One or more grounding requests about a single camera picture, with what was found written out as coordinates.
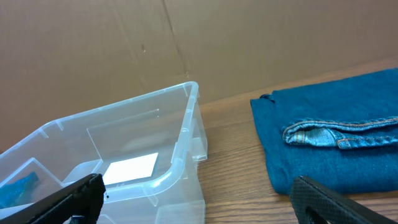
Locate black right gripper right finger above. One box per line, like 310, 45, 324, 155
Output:
290, 176, 397, 224

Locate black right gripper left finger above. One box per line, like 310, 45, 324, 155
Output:
1, 174, 106, 224

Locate sparkly blue green fabric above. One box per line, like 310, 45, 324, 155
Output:
1, 172, 39, 209

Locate white label in bin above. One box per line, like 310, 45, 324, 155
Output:
103, 152, 159, 185

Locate folded blue denim jeans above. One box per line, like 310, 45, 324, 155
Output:
251, 68, 397, 194

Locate clear plastic storage bin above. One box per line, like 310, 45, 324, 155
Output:
1, 82, 208, 223

